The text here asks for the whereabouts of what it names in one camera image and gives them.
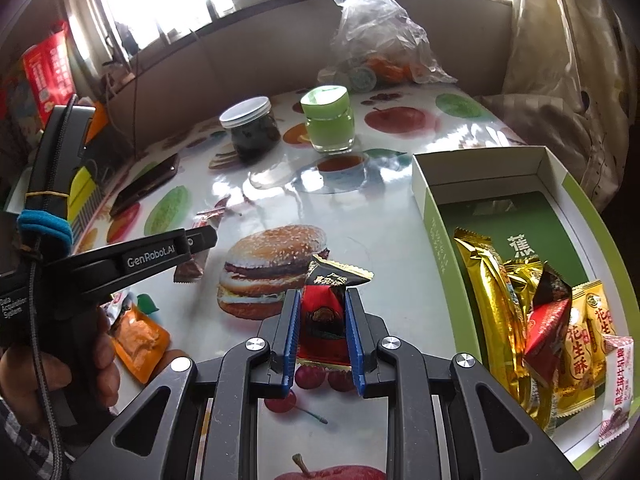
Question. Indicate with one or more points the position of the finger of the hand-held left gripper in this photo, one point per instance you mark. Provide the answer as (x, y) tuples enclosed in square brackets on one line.
[(200, 242)]

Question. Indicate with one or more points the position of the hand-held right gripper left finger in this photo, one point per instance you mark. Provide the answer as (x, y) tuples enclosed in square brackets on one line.
[(290, 355)]

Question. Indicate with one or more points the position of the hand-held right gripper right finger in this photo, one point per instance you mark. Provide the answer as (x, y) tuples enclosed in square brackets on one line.
[(355, 350)]

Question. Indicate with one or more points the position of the red and black snack packet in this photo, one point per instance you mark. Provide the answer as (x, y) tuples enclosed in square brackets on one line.
[(322, 310)]

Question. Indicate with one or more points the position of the long gold snack packet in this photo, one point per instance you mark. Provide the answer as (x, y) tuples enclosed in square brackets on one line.
[(487, 300)]

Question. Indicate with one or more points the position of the small gold packet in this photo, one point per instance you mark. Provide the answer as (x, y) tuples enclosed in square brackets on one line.
[(520, 280)]

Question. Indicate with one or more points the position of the red and black triangular packet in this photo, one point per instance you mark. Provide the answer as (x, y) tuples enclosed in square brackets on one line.
[(547, 320)]

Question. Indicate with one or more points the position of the green and white cardboard box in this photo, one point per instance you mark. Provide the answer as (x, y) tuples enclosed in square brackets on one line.
[(530, 215)]

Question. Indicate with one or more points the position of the pink and white snack packet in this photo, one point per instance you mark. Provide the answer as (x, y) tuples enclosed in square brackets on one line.
[(617, 390)]

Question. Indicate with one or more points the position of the person's left forearm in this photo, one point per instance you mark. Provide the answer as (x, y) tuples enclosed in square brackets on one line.
[(20, 440)]

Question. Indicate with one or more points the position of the person's left hand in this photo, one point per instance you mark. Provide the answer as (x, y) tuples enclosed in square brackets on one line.
[(107, 365)]

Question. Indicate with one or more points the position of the small red candy wrapper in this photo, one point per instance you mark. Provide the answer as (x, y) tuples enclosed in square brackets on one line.
[(207, 215)]

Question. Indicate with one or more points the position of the small green packet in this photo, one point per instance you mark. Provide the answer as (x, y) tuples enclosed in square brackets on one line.
[(148, 304)]

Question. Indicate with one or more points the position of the blue elastic band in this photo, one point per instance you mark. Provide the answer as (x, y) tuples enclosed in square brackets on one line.
[(45, 225)]

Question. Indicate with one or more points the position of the yellow-green box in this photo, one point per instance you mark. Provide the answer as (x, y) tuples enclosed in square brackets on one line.
[(82, 190)]

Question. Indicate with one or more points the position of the black phone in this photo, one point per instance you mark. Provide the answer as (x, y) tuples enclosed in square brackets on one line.
[(145, 185)]

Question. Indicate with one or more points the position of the orange snack packet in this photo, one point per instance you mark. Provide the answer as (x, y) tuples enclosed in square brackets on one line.
[(137, 345)]

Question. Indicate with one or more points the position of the dark jar with white lid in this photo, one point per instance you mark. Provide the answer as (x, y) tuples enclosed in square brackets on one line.
[(255, 135)]

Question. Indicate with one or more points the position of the orange box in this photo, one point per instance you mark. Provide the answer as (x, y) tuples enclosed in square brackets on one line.
[(99, 120)]

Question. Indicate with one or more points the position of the food print tablecloth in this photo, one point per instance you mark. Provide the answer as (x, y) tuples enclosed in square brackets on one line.
[(380, 200)]

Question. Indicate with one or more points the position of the green glass jar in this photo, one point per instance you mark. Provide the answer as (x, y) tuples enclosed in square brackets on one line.
[(330, 125)]

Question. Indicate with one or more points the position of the red cardboard box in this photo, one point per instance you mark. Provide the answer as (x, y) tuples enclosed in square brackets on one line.
[(47, 67)]

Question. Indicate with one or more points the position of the small round lidded cup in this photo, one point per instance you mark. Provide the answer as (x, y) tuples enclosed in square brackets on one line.
[(362, 79)]

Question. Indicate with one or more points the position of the clear plastic bag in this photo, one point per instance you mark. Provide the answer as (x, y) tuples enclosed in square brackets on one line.
[(380, 20)]

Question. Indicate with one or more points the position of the cream patterned curtain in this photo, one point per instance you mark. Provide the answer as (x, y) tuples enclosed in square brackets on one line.
[(550, 35)]

